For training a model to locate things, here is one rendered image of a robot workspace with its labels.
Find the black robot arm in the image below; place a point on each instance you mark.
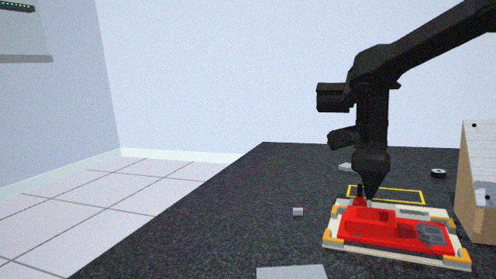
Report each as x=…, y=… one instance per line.
x=376, y=69

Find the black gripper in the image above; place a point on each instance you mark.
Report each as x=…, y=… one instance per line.
x=372, y=162

